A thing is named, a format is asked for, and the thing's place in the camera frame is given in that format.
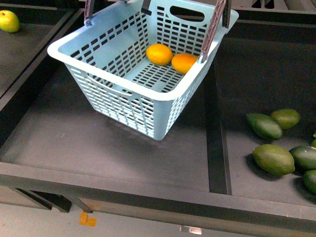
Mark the yellow mango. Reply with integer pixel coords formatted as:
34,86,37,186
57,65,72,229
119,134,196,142
171,53,198,74

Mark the light blue plastic basket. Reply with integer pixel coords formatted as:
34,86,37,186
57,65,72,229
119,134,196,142
47,0,229,140

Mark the yellow lemon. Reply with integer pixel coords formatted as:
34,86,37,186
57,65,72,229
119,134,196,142
146,43,173,66

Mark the brown basket handle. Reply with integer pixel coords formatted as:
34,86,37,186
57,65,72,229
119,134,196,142
84,0,232,63

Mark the green avocado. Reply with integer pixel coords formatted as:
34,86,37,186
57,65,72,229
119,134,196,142
246,113,282,141
289,145,316,171

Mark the green lime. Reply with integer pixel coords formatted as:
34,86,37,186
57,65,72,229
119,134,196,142
252,144,295,176
270,109,301,129

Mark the yellow green pear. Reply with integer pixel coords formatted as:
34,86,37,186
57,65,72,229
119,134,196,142
0,10,20,33

